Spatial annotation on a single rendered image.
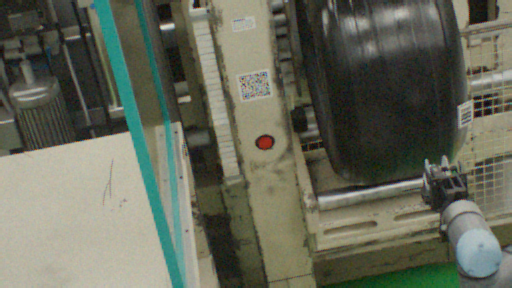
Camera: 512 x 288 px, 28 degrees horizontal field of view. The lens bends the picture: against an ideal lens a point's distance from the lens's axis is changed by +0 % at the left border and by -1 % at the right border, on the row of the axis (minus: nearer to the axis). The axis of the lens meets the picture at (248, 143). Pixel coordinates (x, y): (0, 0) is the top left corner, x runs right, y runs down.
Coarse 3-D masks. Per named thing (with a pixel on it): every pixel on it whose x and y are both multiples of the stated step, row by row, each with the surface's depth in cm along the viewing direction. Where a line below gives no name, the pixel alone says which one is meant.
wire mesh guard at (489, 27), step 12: (492, 24) 276; (504, 24) 276; (480, 36) 278; (504, 60) 284; (492, 72) 285; (492, 84) 288; (492, 96) 290; (480, 108) 293; (492, 108) 293; (492, 120) 295; (492, 132) 298; (456, 156) 301; (492, 180) 309; (504, 180) 309; (504, 192) 312; (504, 204) 314; (492, 216) 316; (504, 216) 316; (432, 228) 316; (312, 240) 313; (372, 240) 316; (384, 240) 316; (312, 252) 316; (324, 252) 316
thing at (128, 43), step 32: (96, 0) 136; (128, 0) 176; (128, 32) 164; (128, 64) 154; (128, 96) 145; (160, 96) 208; (128, 128) 148; (160, 128) 192; (160, 160) 178; (160, 192) 165; (160, 224) 159
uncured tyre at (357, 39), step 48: (336, 0) 213; (384, 0) 212; (432, 0) 212; (336, 48) 211; (384, 48) 210; (432, 48) 210; (336, 96) 214; (384, 96) 212; (432, 96) 213; (336, 144) 222; (384, 144) 218; (432, 144) 220
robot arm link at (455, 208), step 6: (450, 204) 192; (456, 204) 191; (462, 204) 190; (468, 204) 190; (474, 204) 192; (450, 210) 191; (456, 210) 189; (462, 210) 189; (468, 210) 189; (474, 210) 189; (444, 216) 192; (450, 216) 190; (444, 222) 192; (444, 228) 191
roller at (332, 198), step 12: (396, 180) 242; (408, 180) 242; (420, 180) 242; (324, 192) 243; (336, 192) 242; (348, 192) 242; (360, 192) 242; (372, 192) 242; (384, 192) 242; (396, 192) 242; (408, 192) 243; (324, 204) 242; (336, 204) 242; (348, 204) 243
